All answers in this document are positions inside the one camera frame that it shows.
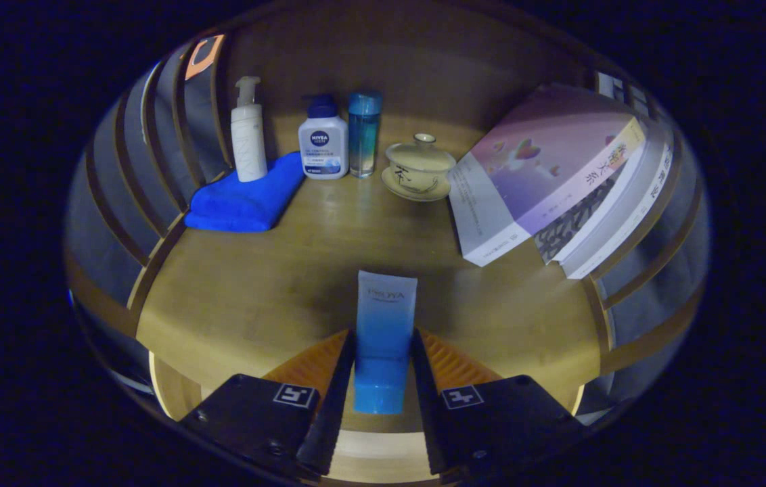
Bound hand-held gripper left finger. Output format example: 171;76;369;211
179;329;357;478

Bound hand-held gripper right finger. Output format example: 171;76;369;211
410;328;585;478

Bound blue cosmetic tube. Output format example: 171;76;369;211
354;270;418;415

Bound wooden countertop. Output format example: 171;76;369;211
134;112;606;434

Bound wooden cabinet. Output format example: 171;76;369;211
65;0;708;434

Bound blue folded towel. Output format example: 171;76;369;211
184;151;307;233

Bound beige lidded teacup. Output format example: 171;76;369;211
382;133;457;203

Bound dark patterned cover book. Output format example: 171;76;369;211
533;161;631;264

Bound plain white book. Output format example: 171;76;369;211
551;135;661;270

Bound white lotion bottle blue cap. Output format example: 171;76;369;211
298;93;350;181

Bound purple cover book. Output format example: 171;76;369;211
448;83;648;268

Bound white pump bottle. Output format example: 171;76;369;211
231;76;269;183

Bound teal glass bottle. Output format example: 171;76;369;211
348;91;383;179

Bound white book with printed spine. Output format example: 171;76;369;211
564;139;676;281

